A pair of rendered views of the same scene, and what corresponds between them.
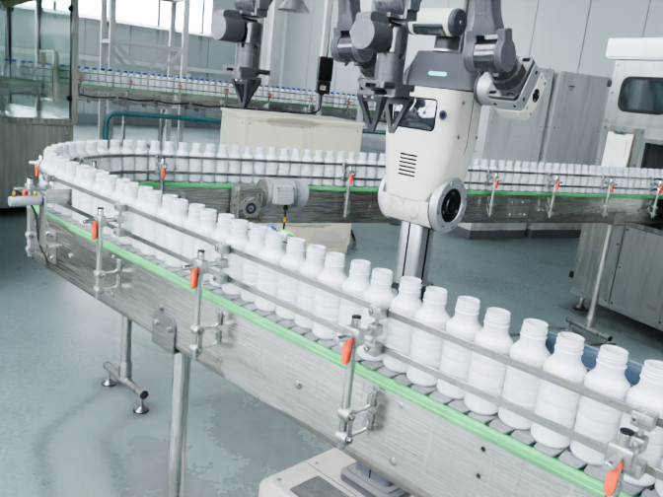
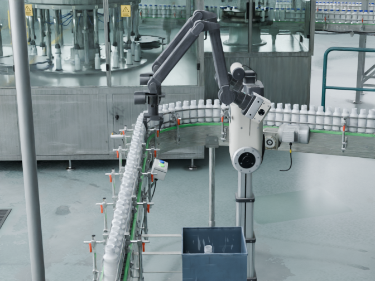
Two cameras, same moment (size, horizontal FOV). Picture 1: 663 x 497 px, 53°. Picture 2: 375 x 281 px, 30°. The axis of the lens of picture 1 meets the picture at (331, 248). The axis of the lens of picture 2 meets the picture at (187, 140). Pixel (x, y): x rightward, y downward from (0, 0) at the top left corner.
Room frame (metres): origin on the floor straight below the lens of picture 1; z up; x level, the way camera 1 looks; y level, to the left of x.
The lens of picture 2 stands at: (-0.92, -2.75, 2.42)
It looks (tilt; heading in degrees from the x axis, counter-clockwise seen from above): 17 degrees down; 46
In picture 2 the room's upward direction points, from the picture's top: 1 degrees counter-clockwise
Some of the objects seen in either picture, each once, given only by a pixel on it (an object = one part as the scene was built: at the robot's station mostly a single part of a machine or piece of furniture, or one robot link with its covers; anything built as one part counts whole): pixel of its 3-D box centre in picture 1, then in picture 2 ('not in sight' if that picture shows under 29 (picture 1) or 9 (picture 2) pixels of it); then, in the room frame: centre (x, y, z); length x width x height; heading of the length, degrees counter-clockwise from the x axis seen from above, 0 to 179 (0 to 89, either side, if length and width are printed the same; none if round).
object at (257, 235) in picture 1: (257, 263); (131, 176); (1.40, 0.16, 1.08); 0.06 x 0.06 x 0.17
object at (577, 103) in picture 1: (555, 154); not in sight; (7.94, -2.51, 0.96); 0.82 x 0.50 x 1.91; 119
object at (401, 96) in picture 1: (390, 109); (156, 124); (1.38, -0.09, 1.44); 0.07 x 0.07 x 0.09; 46
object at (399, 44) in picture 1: (391, 40); (152, 99); (1.37, -0.07, 1.57); 0.07 x 0.06 x 0.07; 139
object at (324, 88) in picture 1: (323, 76); not in sight; (7.67, 0.30, 1.55); 0.17 x 0.15 x 0.42; 119
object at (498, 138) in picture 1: (497, 150); not in sight; (7.51, -1.72, 0.96); 0.82 x 0.50 x 1.91; 119
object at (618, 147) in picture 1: (615, 153); not in sight; (4.79, -1.92, 1.22); 0.23 x 0.04 x 0.32; 29
